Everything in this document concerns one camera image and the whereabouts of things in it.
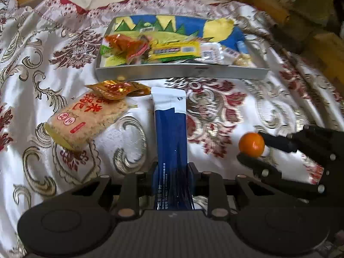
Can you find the patterned white red bedspread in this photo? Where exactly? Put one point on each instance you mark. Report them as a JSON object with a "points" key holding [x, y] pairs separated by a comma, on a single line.
{"points": [[40, 59]]}

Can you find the orange candy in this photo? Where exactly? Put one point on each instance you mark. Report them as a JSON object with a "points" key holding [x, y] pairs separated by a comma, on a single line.
{"points": [[126, 44]]}

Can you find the small orange fruit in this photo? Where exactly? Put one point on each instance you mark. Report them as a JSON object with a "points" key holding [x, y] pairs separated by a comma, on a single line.
{"points": [[251, 144]]}

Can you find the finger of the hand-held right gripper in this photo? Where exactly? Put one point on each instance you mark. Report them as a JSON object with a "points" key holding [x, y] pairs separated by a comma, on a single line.
{"points": [[252, 162], [279, 142]]}

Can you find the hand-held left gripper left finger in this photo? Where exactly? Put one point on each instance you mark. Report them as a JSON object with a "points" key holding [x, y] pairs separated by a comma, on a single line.
{"points": [[152, 178]]}

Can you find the small white snack packet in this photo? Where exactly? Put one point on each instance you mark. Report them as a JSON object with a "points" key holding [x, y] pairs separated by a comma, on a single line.
{"points": [[230, 55]]}

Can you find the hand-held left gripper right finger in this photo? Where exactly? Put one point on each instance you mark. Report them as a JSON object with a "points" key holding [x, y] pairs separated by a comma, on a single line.
{"points": [[192, 178]]}

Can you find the gold wrapped candy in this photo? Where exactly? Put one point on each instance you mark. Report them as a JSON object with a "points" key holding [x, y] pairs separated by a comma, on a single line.
{"points": [[243, 59]]}

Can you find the yellow green snack bar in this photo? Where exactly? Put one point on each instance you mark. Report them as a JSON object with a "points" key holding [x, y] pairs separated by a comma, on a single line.
{"points": [[174, 49]]}

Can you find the orange red sauce sachet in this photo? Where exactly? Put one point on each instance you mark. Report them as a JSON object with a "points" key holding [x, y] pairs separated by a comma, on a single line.
{"points": [[110, 88]]}

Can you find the rice cracker packet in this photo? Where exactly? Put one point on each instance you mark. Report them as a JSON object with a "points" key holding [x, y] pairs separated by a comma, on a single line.
{"points": [[86, 121]]}

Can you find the green white snack packet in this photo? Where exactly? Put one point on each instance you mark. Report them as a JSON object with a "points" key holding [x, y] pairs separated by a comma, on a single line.
{"points": [[113, 56]]}

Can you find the blue white sachet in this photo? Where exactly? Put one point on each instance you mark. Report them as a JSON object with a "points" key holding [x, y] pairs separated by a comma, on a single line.
{"points": [[172, 145]]}

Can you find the small orange foil packet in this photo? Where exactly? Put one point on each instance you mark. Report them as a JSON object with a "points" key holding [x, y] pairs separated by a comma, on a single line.
{"points": [[139, 90]]}

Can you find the white pink snack packet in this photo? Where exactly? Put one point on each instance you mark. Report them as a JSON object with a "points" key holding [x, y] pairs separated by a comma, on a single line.
{"points": [[212, 52]]}

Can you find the metal tray with dragon drawing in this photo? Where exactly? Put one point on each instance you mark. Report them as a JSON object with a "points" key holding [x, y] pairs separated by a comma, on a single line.
{"points": [[182, 70]]}

